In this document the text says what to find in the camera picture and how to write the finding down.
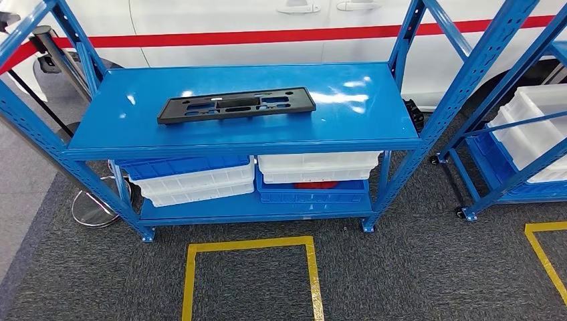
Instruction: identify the black plastic bracket part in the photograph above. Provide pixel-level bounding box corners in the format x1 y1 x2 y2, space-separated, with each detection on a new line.
156 86 317 125

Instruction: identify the blue metal shelf rack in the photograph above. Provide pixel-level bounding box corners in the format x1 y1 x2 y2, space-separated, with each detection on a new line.
431 4 567 221
0 0 542 243

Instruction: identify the red object in bin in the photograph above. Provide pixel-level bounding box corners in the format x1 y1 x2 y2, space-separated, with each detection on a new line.
294 181 341 189

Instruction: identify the blue plastic bin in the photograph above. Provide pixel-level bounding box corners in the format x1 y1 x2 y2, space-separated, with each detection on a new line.
114 154 251 181
465 130 567 199
255 168 370 204

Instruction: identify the black ribbed object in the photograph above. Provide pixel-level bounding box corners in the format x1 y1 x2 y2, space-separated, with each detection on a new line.
403 97 426 134

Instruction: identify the white car with red stripe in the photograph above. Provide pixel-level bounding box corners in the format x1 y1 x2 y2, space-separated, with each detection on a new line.
0 0 567 134

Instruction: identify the thin black stanchion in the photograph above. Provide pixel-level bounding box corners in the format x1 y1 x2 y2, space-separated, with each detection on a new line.
6 68 83 142

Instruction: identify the black post head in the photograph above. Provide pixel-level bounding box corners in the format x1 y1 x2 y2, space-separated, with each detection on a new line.
0 11 21 33

